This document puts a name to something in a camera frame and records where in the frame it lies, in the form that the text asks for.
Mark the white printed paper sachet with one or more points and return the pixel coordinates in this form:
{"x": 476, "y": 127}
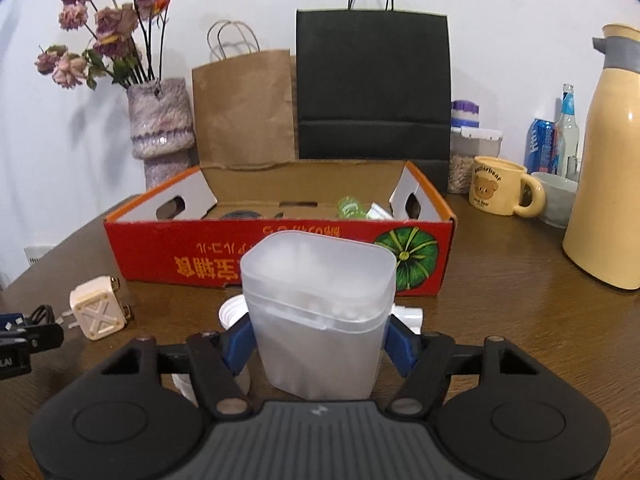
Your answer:
{"x": 377, "y": 212}

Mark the clear jar with seeds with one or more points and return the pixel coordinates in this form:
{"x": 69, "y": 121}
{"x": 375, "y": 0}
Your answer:
{"x": 465, "y": 144}

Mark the red cardboard box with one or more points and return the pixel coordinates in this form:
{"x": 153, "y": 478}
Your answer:
{"x": 193, "y": 229}

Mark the brown paper bag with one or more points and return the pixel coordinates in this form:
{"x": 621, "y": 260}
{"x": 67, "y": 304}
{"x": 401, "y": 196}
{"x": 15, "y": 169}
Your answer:
{"x": 243, "y": 101}

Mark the small white bottle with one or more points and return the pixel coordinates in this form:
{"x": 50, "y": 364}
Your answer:
{"x": 411, "y": 317}

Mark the cream thermos jug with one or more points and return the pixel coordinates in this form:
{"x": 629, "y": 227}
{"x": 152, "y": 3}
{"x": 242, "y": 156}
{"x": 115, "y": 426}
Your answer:
{"x": 602, "y": 237}

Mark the purple textured vase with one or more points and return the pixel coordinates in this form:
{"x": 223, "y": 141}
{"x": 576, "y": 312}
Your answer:
{"x": 161, "y": 128}

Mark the black paper bag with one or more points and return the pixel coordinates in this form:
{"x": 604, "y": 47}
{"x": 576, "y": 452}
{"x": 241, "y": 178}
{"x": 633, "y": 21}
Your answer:
{"x": 374, "y": 84}

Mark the blue soda can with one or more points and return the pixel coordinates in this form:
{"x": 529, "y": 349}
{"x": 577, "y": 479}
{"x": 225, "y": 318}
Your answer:
{"x": 539, "y": 146}

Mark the clear glass bottle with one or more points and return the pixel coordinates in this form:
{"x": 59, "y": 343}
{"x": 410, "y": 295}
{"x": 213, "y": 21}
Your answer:
{"x": 566, "y": 133}

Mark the purple white lidded container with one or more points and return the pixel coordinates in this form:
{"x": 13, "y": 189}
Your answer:
{"x": 464, "y": 113}

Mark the green plastic bottle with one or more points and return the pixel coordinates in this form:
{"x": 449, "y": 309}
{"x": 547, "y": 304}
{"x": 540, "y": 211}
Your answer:
{"x": 349, "y": 207}

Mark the dried pink roses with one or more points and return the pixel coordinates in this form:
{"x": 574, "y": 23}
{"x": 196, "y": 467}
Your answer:
{"x": 126, "y": 43}

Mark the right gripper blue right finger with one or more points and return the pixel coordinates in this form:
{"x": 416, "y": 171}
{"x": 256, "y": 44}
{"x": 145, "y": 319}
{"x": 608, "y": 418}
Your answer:
{"x": 402, "y": 346}

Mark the white power adapter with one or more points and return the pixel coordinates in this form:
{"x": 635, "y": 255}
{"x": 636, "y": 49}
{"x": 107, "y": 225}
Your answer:
{"x": 95, "y": 308}

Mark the white round lid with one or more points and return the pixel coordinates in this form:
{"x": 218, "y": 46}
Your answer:
{"x": 231, "y": 311}

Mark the white tape roll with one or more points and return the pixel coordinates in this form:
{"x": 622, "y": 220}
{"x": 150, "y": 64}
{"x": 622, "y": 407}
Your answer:
{"x": 183, "y": 382}

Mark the grey ceramic bowl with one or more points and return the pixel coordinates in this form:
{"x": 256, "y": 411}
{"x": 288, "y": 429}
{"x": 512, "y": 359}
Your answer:
{"x": 560, "y": 196}

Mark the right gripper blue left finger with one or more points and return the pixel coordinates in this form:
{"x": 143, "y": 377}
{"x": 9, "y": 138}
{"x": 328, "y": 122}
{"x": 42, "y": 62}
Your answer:
{"x": 238, "y": 345}

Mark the translucent cotton swab container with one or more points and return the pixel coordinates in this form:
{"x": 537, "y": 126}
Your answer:
{"x": 319, "y": 307}

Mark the yellow bear mug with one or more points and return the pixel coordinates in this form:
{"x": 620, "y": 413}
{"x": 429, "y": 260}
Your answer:
{"x": 505, "y": 188}

